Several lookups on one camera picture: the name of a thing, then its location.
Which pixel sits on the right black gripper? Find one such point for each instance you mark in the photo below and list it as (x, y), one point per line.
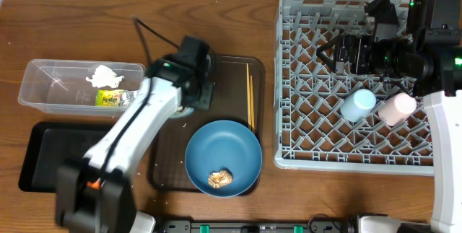
(361, 45)

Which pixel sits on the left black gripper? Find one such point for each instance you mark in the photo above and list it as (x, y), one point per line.
(207, 103)

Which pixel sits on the light blue bowl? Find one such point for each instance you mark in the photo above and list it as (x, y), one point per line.
(182, 112)

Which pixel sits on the light blue cup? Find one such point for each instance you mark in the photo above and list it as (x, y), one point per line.
(358, 105)

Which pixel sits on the pink cup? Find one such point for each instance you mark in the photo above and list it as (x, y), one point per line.
(397, 109)

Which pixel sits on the yellow green snack wrapper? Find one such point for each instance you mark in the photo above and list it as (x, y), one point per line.
(115, 98)

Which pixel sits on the white tissue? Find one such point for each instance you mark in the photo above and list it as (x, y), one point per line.
(105, 77)

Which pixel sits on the orange carrot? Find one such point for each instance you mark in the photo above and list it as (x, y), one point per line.
(94, 185)

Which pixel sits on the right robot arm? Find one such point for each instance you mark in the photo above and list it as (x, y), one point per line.
(433, 58)

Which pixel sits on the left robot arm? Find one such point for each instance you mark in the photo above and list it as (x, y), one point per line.
(94, 193)

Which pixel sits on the grey dishwasher rack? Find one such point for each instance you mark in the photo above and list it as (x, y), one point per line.
(310, 132)

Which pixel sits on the brown serving tray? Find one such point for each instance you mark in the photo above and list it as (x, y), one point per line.
(167, 159)

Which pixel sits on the wooden chopstick left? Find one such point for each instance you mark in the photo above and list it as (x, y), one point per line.
(248, 97)

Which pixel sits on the wooden chopstick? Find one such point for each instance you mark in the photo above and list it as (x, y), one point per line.
(252, 111)
(248, 97)

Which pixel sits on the wooden chopstick right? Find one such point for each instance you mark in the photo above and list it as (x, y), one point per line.
(252, 111)

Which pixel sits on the large blue plate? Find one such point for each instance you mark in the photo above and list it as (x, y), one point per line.
(224, 145)

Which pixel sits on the brown food scrap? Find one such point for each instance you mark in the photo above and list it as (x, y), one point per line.
(220, 179)

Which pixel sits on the clear plastic bin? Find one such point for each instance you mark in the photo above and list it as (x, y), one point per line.
(63, 86)

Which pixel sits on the black plastic tray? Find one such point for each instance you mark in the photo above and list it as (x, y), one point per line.
(49, 145)

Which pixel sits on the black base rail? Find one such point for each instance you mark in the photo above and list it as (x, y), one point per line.
(322, 225)

